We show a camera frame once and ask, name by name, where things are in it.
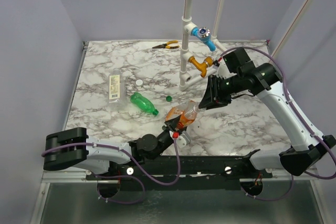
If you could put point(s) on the white round bottle cap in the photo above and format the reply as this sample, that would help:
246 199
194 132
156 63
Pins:
139 83

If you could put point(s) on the white PVC pipe frame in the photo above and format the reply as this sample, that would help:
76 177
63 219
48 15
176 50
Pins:
272 21

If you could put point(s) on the orange label tea bottle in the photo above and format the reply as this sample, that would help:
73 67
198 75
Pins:
187 112

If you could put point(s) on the green bottle cap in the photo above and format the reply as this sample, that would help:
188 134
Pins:
168 98

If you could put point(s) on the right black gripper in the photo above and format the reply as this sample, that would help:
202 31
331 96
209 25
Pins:
214 91

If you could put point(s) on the yellow handled pliers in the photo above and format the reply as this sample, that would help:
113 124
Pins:
173 44

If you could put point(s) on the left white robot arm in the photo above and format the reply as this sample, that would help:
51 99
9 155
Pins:
75 148

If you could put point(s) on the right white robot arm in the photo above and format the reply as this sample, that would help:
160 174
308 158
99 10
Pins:
265 82

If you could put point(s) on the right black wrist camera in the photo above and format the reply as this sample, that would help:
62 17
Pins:
239 62

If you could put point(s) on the blue plastic faucet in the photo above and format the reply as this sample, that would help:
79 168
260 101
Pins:
204 35

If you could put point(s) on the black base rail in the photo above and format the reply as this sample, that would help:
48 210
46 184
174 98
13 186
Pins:
184 173

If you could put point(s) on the brass yellow faucet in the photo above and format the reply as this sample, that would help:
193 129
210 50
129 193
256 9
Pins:
201 67

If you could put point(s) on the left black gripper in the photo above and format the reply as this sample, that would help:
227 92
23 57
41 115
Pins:
171 125

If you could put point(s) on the green plastic bottle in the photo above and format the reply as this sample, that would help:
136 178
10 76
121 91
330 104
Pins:
143 104

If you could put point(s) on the clear square water bottle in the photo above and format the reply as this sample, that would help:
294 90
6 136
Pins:
116 87

